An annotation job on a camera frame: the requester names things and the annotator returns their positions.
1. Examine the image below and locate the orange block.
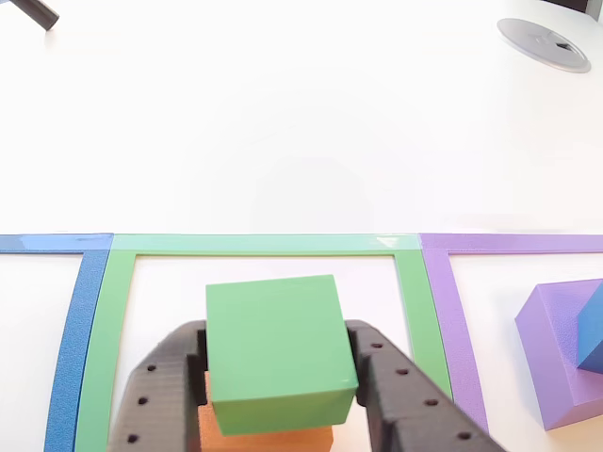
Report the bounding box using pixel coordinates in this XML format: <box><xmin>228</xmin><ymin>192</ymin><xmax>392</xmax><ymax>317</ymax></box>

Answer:
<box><xmin>197</xmin><ymin>371</ymin><xmax>334</xmax><ymax>452</ymax></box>

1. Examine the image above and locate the green block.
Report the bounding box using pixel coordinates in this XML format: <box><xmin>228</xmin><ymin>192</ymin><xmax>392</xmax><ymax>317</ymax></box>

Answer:
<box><xmin>205</xmin><ymin>274</ymin><xmax>360</xmax><ymax>437</ymax></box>

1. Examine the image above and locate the small blue cube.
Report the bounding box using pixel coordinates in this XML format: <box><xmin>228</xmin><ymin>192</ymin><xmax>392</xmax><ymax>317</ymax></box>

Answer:
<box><xmin>577</xmin><ymin>282</ymin><xmax>603</xmax><ymax>377</ymax></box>

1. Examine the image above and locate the purple flat block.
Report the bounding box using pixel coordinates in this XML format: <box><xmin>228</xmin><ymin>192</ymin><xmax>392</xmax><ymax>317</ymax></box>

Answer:
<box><xmin>514</xmin><ymin>278</ymin><xmax>603</xmax><ymax>432</ymax></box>

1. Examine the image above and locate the thin black rod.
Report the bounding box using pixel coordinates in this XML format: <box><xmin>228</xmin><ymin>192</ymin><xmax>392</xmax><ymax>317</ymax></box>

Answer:
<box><xmin>0</xmin><ymin>0</ymin><xmax>60</xmax><ymax>32</ymax></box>

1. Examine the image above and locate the green square frame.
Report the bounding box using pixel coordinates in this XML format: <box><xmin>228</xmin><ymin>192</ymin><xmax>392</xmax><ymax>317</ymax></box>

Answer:
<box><xmin>73</xmin><ymin>233</ymin><xmax>454</xmax><ymax>452</ymax></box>

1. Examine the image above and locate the purple square frame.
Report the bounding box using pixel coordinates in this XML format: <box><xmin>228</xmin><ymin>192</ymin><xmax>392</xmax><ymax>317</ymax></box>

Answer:
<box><xmin>417</xmin><ymin>232</ymin><xmax>603</xmax><ymax>434</ymax></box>

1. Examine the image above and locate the blue square frame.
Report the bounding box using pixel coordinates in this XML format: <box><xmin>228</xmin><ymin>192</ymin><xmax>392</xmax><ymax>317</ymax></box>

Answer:
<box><xmin>0</xmin><ymin>233</ymin><xmax>115</xmax><ymax>452</ymax></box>

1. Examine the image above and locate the round silver cable grommet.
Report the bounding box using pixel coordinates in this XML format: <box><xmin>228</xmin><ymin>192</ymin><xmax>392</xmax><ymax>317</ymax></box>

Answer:
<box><xmin>497</xmin><ymin>17</ymin><xmax>593</xmax><ymax>74</ymax></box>

